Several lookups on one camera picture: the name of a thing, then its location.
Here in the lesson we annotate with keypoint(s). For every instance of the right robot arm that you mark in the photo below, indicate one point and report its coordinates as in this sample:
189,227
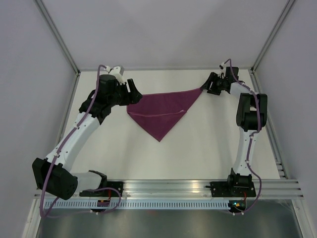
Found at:
251,117

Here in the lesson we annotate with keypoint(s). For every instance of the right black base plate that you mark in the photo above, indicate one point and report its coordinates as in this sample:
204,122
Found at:
224,189

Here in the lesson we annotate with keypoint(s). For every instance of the aluminium front rail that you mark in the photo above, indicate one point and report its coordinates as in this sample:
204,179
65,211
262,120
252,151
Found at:
198,189

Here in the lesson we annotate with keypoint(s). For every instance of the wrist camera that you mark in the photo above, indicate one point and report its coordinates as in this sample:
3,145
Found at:
223,67
117,72

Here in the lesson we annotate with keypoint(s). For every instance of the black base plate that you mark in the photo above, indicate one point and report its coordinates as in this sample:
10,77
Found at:
224,189
111,189

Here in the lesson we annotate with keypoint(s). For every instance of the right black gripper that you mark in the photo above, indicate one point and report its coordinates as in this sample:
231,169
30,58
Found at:
212,78

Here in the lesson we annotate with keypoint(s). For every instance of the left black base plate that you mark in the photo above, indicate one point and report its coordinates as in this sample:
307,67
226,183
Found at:
111,189

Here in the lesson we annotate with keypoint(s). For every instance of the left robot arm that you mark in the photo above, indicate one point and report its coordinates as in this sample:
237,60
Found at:
53,173

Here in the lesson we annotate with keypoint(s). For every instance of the purple cloth napkin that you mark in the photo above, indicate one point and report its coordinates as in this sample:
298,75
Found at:
158,113

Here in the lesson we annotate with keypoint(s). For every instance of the left aluminium frame post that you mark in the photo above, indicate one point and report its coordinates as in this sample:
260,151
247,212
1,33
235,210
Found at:
56,34

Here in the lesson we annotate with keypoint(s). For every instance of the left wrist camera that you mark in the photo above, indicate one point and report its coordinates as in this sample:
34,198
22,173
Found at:
117,72

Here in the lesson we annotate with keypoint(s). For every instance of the aluminium frame post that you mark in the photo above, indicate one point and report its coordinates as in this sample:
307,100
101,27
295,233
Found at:
273,33
56,34

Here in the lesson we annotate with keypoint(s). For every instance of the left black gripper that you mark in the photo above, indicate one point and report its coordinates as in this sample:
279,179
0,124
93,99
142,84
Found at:
133,97

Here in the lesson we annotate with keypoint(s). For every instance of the right aluminium frame post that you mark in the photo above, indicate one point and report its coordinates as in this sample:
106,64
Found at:
273,33

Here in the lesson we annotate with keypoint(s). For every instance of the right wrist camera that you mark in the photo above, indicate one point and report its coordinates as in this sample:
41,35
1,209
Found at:
223,67

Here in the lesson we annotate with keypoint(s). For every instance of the white slotted cable duct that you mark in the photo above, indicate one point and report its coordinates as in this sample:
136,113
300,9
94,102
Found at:
144,204

